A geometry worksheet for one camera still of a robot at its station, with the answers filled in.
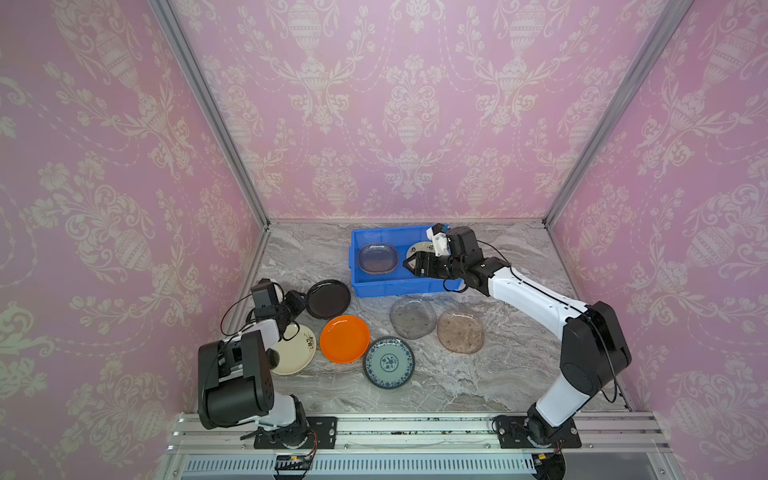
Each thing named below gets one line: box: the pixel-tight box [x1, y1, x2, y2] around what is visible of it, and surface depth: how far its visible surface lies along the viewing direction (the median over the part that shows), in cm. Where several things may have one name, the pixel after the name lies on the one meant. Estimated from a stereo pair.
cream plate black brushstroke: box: [271, 324, 317, 375], surface depth 87 cm
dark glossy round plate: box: [305, 279, 351, 320], surface depth 99 cm
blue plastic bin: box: [348, 225, 449, 298], surface depth 104 cm
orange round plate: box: [320, 314, 371, 364], surface depth 92 cm
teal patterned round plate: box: [363, 336, 415, 389], surface depth 87 cm
